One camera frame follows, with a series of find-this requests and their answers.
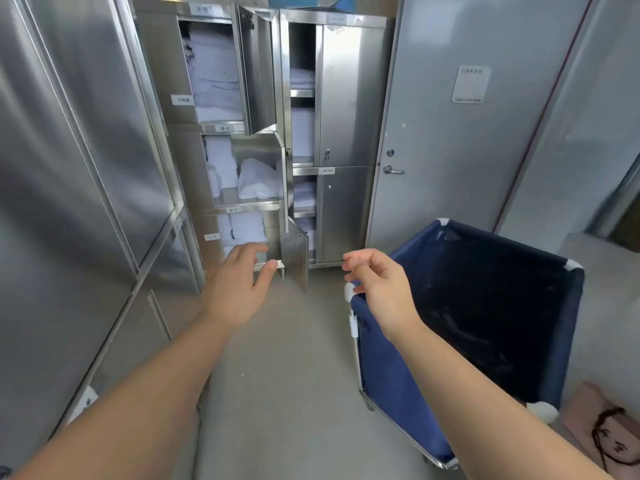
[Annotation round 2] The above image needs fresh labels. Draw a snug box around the steel cabinet with open doors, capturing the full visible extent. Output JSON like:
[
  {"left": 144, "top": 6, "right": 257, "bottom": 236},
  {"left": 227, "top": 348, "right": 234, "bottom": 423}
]
[{"left": 127, "top": 0, "right": 311, "bottom": 295}]

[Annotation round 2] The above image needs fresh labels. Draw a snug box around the steel cabinet with closed doors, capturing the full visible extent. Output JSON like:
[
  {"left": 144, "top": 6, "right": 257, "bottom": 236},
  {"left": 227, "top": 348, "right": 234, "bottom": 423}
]
[{"left": 278, "top": 9, "right": 396, "bottom": 269}]

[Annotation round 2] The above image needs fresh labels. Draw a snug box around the low stack of white towels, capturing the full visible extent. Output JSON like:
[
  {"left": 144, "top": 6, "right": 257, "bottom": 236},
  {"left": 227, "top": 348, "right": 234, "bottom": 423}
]
[{"left": 217, "top": 212, "right": 269, "bottom": 266}]

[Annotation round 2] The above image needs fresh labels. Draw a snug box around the grey metal door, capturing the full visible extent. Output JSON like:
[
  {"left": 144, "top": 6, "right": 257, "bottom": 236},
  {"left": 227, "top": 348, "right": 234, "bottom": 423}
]
[{"left": 365, "top": 0, "right": 596, "bottom": 255}]

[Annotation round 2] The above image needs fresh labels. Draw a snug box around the folded white towel stack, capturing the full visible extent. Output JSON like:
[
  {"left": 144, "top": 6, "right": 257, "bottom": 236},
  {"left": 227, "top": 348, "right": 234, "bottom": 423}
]
[{"left": 205, "top": 137, "right": 239, "bottom": 198}]

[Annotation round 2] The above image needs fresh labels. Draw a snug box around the blue sheet on cabinet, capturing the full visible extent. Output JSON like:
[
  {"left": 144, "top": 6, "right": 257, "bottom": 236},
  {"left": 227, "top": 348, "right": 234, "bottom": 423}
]
[{"left": 267, "top": 0, "right": 357, "bottom": 10}]

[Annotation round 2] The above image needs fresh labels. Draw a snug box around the crumpled white towel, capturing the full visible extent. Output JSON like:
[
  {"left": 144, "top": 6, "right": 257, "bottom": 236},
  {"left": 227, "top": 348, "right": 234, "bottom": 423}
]
[{"left": 237, "top": 158, "right": 284, "bottom": 201}]

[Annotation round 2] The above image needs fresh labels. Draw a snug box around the blue fabric laundry cart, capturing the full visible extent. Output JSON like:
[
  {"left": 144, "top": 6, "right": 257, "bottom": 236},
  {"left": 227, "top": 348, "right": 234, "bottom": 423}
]
[{"left": 344, "top": 219, "right": 586, "bottom": 470}]

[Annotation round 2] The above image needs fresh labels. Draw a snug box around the person's left hand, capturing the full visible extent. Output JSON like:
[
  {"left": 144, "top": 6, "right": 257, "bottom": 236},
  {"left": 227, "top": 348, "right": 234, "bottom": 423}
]
[{"left": 200, "top": 243, "right": 279, "bottom": 331}]

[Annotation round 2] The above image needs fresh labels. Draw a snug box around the tall stack of white linen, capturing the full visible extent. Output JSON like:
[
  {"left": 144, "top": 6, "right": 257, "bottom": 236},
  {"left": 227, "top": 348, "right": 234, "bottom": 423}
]
[{"left": 181, "top": 26, "right": 246, "bottom": 123}]

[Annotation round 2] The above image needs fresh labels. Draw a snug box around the large steel wall cabinet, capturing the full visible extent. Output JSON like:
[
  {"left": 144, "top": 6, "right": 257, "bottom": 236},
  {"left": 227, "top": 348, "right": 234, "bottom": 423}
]
[{"left": 0, "top": 0, "right": 207, "bottom": 480}]

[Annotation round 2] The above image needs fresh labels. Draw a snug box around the person's right hand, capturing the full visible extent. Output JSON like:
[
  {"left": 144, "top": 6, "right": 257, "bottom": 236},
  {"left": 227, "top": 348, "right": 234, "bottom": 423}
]
[{"left": 342, "top": 249, "right": 427, "bottom": 343}]

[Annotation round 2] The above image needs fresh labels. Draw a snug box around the person's left forearm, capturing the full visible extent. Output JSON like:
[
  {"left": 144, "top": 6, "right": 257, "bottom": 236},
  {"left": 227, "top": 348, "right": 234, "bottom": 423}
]
[{"left": 9, "top": 314, "right": 236, "bottom": 480}]

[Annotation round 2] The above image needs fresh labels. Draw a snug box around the pink printed bag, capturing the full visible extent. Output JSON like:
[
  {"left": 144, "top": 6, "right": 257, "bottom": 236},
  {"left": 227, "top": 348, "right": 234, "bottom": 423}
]
[{"left": 559, "top": 382, "right": 640, "bottom": 480}]

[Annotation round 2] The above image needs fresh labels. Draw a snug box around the white door sign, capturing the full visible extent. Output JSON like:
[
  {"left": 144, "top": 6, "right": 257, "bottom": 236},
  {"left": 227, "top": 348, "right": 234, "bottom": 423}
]
[{"left": 451, "top": 66, "right": 492, "bottom": 104}]

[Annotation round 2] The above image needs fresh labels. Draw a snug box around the person's right forearm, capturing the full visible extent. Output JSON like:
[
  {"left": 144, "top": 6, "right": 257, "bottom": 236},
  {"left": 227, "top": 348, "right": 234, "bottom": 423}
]
[{"left": 394, "top": 322, "right": 617, "bottom": 480}]

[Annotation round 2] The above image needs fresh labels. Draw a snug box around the white cushioned seat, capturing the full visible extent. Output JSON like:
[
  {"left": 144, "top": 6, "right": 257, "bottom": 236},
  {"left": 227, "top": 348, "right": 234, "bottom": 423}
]
[{"left": 556, "top": 232, "right": 640, "bottom": 413}]

